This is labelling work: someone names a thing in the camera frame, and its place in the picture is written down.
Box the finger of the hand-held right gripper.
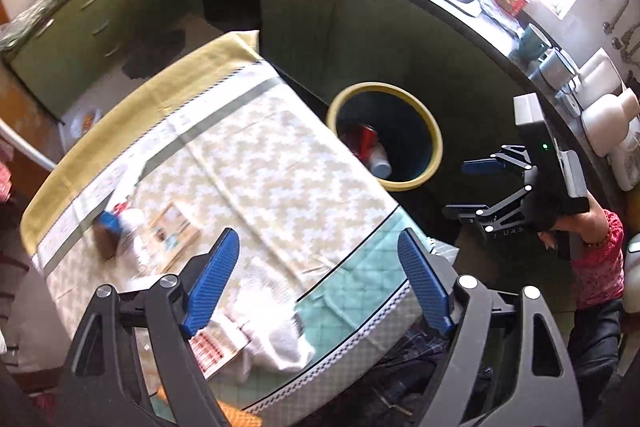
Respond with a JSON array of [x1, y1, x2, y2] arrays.
[[443, 183, 537, 242], [462, 144, 534, 176]]

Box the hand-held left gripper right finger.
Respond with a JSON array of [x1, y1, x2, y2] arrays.
[[397, 228, 584, 427]]

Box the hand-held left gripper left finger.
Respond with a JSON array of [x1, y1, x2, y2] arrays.
[[57, 228, 242, 427]]

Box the red-print card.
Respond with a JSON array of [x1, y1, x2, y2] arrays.
[[187, 321, 252, 381]]

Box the white mesh cloth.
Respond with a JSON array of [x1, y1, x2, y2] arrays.
[[220, 256, 317, 371]]

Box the tan printed leaflet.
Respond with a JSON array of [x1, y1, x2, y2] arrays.
[[135, 201, 204, 273]]

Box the yellow-rimmed dark trash bin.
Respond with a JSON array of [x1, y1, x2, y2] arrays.
[[326, 82, 444, 193]]

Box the clear plastic bottle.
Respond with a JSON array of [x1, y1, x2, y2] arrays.
[[113, 202, 152, 274]]

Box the brown bottle with blue cap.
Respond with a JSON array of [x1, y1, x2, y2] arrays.
[[92, 209, 124, 259]]

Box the red can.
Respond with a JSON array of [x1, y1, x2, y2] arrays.
[[350, 124, 379, 158]]

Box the white plastic bag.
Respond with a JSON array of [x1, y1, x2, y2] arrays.
[[112, 156, 152, 204]]

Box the orange plastic mesh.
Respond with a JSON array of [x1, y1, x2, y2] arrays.
[[150, 384, 264, 427]]

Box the person's right forearm pink sleeve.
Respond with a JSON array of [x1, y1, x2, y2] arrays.
[[570, 207, 626, 311]]

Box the white jug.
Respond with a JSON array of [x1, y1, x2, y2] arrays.
[[580, 86, 640, 158]]

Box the dark plaid cloth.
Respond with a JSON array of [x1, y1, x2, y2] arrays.
[[350, 332, 481, 427]]

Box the grey white mug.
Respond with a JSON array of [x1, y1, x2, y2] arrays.
[[539, 49, 577, 90]]

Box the dark green mug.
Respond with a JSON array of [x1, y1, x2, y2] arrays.
[[517, 24, 551, 60]]

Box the patterned tablecloth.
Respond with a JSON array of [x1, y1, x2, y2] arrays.
[[20, 31, 462, 414]]

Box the black cloth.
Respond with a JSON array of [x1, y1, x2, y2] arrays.
[[569, 301, 626, 390]]

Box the white bag on floor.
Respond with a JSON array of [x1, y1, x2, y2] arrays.
[[62, 106, 107, 144]]

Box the green door cabinet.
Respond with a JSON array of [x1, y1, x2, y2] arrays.
[[257, 0, 532, 188]]

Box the black floor mat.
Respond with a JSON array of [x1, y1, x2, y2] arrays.
[[122, 29, 187, 78]]

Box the green drawer cabinet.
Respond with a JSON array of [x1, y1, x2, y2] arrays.
[[5, 0, 201, 118]]

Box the clear plastic bags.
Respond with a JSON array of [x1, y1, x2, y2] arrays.
[[0, 0, 57, 54]]

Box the metal wall pipes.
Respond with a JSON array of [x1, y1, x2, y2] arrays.
[[592, 0, 640, 64]]

